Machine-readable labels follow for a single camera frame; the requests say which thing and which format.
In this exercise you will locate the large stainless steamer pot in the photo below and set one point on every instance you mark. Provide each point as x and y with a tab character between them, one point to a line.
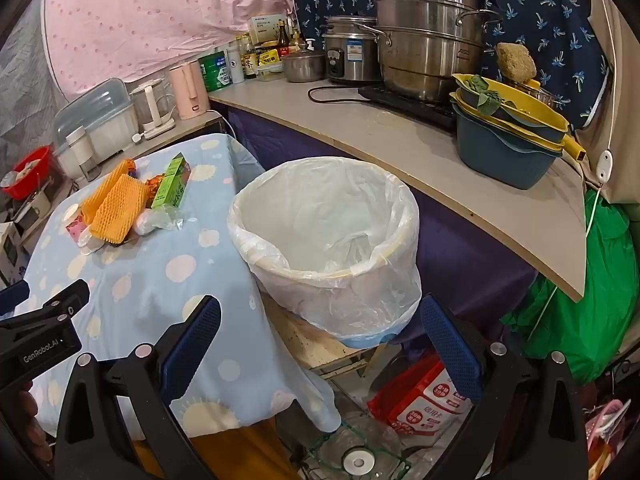
430	50

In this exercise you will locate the pink electric kettle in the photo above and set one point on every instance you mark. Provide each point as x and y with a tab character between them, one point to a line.
187	90

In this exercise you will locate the yellow strainer basket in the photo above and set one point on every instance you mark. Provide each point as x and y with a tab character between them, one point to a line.
530	105
575	150

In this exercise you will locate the small pink printed bottle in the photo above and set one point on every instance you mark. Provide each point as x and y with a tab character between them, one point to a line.
76	225

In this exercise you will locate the soy sauce bottle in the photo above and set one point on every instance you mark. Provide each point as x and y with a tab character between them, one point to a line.
250	62

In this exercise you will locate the stainless rice cooker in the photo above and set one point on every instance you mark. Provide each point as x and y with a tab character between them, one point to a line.
350	55

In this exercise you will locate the clear plastic bag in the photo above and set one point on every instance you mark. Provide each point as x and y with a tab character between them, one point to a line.
182	217

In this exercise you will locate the green cardboard box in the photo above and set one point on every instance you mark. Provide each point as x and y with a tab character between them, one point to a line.
170	182

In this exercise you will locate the brown loofah sponge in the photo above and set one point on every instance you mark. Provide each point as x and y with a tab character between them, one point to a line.
515	62

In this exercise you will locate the clear round plastic lid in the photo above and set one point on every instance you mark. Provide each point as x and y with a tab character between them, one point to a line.
357	455

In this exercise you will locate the purple counter skirt cloth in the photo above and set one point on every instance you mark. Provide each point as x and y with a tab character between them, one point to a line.
465	250

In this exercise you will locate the orange wrapper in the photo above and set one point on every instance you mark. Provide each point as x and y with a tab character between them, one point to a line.
154	185

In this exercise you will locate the black induction cooktop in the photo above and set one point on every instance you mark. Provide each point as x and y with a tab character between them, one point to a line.
400	105

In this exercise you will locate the amber oil bottle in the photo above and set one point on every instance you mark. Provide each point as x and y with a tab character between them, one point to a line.
296	41

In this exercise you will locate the navy printed cloth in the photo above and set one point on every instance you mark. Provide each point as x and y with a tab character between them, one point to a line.
555	25

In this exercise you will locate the glass kettle with white base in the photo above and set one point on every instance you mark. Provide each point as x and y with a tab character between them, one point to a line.
150	105

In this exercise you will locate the wooden stool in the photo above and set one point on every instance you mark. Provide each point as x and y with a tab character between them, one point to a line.
310	345

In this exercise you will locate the grey quilted cloth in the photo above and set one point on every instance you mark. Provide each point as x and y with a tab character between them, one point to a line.
25	75

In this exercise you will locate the beige cloth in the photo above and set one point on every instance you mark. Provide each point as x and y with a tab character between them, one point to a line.
615	85

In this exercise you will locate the person's left hand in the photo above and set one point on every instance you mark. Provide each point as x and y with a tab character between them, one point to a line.
35	425

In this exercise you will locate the dark sauce bottle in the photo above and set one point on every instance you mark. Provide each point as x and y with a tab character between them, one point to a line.
283	40

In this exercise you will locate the green plastic bag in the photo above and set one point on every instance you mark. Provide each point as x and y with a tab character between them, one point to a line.
590	300

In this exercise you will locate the large blue plastic basin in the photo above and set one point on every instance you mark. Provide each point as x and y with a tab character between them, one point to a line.
500	160

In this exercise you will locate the small steel pot with lid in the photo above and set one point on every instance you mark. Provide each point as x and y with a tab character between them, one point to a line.
302	65

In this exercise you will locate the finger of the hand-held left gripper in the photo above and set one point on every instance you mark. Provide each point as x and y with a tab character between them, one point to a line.
12	296
55	305

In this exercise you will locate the green tin can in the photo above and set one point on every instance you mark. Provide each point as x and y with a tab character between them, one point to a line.
214	72

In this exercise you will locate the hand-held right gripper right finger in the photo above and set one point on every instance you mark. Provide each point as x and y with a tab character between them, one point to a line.
450	350

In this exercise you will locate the pink dotted curtain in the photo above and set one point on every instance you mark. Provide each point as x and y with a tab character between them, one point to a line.
150	15

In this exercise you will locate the orange table frame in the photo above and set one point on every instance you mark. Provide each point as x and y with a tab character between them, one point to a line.
235	452

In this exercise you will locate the white cylindrical jar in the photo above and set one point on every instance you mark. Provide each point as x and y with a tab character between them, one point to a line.
77	152

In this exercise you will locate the round bin with white liner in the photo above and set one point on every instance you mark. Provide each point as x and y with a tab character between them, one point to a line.
325	240

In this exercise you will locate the white power plug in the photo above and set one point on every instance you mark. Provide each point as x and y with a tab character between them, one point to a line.
138	138

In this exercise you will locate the red and white packet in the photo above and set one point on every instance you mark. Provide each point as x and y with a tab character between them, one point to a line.
430	405

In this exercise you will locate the dish box with clear lid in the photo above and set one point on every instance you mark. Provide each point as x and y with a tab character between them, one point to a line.
100	115

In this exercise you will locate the green leaf vegetable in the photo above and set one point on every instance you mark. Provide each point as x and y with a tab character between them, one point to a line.
482	92

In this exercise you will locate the pink plastic bag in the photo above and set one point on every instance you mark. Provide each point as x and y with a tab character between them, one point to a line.
607	435

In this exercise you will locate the small steel pan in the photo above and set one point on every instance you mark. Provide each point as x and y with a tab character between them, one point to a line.
547	94

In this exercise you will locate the white thermos bottle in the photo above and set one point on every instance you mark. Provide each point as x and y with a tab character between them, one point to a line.
235	65

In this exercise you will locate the orange foam net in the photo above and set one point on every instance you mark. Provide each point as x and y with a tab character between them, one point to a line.
97	195
117	210

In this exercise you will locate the red plastic basket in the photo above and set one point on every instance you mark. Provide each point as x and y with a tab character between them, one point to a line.
30	175

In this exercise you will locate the clear food container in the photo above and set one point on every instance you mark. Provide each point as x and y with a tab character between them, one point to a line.
271	73

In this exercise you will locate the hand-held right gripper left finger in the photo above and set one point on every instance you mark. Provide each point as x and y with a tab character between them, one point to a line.
192	345

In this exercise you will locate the white and yellow cardboard box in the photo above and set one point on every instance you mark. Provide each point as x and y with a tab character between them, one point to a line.
267	30

